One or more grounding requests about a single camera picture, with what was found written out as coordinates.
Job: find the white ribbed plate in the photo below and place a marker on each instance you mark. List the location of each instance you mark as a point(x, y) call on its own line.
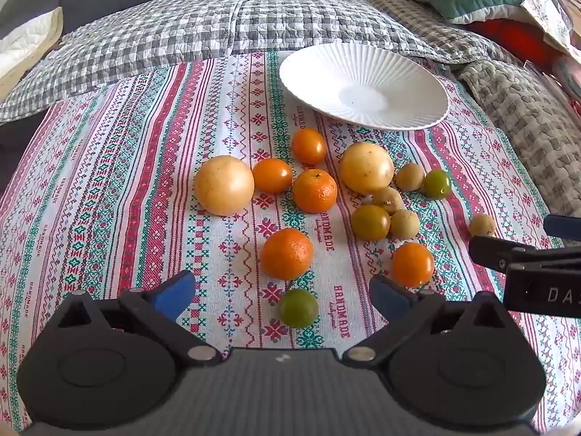
point(363, 91)

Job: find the large-check grey blanket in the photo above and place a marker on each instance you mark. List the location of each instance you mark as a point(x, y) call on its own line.
point(522, 113)

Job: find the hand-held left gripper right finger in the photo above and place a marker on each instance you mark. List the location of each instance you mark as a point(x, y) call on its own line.
point(389, 294)

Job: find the beige grey checked quilt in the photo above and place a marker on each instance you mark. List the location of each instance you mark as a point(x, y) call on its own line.
point(431, 32)

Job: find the smooth orange tomato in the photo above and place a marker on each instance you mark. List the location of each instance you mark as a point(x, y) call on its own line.
point(412, 264)
point(272, 175)
point(308, 146)

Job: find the red cushion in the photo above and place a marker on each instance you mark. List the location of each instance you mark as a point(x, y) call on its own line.
point(517, 38)

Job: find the striped embroidered tablecloth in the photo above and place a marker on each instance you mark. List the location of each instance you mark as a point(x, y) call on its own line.
point(136, 190)

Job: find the cream floral cloth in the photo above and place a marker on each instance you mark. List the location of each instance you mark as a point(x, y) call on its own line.
point(544, 9)

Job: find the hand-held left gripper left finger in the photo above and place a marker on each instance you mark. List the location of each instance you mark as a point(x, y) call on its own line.
point(174, 297)

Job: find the grey white checked quilt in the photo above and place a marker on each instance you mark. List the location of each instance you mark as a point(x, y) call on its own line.
point(227, 18)

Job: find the orange tangerine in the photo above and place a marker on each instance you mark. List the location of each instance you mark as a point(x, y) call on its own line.
point(287, 254)
point(314, 190)

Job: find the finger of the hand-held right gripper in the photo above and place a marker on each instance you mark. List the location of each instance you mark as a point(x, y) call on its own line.
point(494, 252)
point(565, 226)

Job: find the green tomato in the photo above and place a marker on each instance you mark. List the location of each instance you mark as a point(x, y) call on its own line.
point(438, 184)
point(298, 308)
point(370, 221)

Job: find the large yellow round fruit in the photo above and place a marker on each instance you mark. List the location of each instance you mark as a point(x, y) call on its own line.
point(224, 185)
point(366, 167)

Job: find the cream quilted blanket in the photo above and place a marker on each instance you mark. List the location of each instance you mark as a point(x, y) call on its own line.
point(27, 41)

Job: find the small tan longan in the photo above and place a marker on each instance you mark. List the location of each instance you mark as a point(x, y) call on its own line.
point(410, 176)
point(386, 200)
point(482, 225)
point(405, 224)

